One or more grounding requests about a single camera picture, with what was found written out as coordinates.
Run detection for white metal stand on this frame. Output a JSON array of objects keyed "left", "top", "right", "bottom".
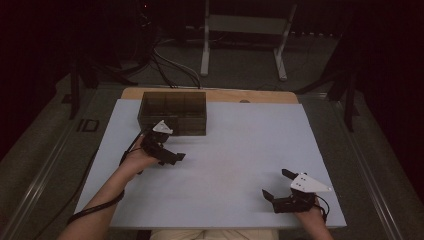
[{"left": 199, "top": 0, "right": 298, "bottom": 82}]

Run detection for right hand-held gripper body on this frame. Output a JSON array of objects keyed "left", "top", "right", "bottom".
[{"left": 272, "top": 172, "right": 333, "bottom": 214}]

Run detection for white table cover board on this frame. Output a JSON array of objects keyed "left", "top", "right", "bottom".
[{"left": 73, "top": 98, "right": 348, "bottom": 230}]

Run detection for black stand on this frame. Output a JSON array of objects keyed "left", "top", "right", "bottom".
[
  {"left": 61, "top": 56, "right": 139, "bottom": 121},
  {"left": 294, "top": 29, "right": 363, "bottom": 133}
]

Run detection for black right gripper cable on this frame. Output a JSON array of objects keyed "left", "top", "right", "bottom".
[{"left": 313, "top": 194, "right": 331, "bottom": 223}]

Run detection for bundle of floor cables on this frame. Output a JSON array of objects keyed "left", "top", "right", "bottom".
[{"left": 151, "top": 36, "right": 203, "bottom": 90}]

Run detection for person's right hand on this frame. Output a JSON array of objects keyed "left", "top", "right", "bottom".
[{"left": 293, "top": 205, "right": 325, "bottom": 224}]

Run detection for person's beige trousers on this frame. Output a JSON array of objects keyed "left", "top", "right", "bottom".
[{"left": 149, "top": 228, "right": 280, "bottom": 240}]

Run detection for dark transparent drawer box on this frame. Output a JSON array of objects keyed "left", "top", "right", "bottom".
[{"left": 137, "top": 91, "right": 208, "bottom": 137}]

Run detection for person's left hand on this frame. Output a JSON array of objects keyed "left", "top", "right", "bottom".
[{"left": 119, "top": 136, "right": 160, "bottom": 177}]

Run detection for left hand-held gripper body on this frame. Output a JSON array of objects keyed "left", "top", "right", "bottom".
[{"left": 139, "top": 119, "right": 175, "bottom": 162}]

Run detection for dark transparent drawer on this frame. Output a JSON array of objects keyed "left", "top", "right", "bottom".
[{"left": 168, "top": 128, "right": 207, "bottom": 137}]

